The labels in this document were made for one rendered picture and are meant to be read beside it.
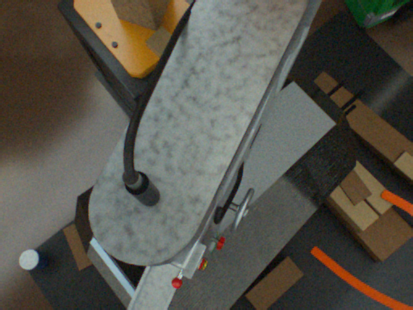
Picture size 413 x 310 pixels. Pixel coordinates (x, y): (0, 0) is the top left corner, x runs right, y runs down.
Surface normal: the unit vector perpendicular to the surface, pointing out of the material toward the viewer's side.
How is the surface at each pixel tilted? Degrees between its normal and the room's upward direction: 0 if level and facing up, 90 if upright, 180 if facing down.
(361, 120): 0
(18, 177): 0
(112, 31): 0
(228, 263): 45
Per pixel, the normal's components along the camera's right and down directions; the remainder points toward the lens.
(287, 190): 0.45, 0.31
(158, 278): -0.15, -0.01
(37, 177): -0.04, -0.25
